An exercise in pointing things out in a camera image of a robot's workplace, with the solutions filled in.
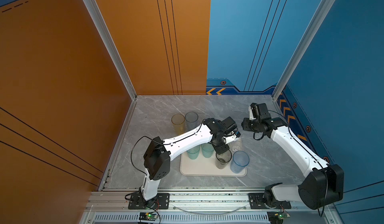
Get teal tall cup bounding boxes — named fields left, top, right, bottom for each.
left=187, top=146, right=200, bottom=160
left=201, top=143, right=214, bottom=159

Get clear faceted glass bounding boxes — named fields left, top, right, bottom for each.
left=230, top=138, right=244, bottom=153

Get blue-grey tall plastic cup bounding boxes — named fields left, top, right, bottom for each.
left=185, top=111, right=199, bottom=131

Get dark grey tall cup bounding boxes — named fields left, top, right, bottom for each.
left=215, top=150, right=233, bottom=170

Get light blue plastic cup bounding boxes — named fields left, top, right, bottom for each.
left=230, top=151, right=250, bottom=174

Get yellow tall plastic cup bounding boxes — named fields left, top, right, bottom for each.
left=171, top=114, right=186, bottom=136

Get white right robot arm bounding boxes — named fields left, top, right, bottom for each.
left=242, top=103, right=345, bottom=210

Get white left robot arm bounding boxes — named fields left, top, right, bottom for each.
left=139, top=117, right=241, bottom=204

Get white rectangular tray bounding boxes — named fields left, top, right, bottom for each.
left=180, top=152, right=247, bottom=177

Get right green circuit board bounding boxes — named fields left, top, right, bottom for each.
left=267, top=212, right=291, bottom=224

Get green circuit board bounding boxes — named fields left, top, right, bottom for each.
left=138, top=212, right=160, bottom=224
left=267, top=212, right=291, bottom=224

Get left green circuit board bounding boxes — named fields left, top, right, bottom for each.
left=138, top=212, right=160, bottom=224

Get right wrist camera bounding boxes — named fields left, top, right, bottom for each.
left=249, top=103, right=255, bottom=121

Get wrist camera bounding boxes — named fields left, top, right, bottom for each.
left=224, top=131, right=241, bottom=145
left=249, top=103, right=255, bottom=121

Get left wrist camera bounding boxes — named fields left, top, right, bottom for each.
left=224, top=131, right=241, bottom=145

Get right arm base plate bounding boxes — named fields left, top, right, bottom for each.
left=248, top=193, right=292, bottom=209

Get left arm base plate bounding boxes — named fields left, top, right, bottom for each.
left=125, top=192, right=170, bottom=211

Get aluminium frame rail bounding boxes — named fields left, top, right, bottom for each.
left=85, top=188, right=337, bottom=213

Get right aluminium corner post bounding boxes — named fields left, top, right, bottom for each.
left=272, top=0, right=336, bottom=101

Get aluminium corner post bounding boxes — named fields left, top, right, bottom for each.
left=82, top=0, right=137, bottom=101
left=272, top=0, right=336, bottom=101

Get left aluminium corner post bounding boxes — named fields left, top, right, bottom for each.
left=82, top=0, right=137, bottom=101

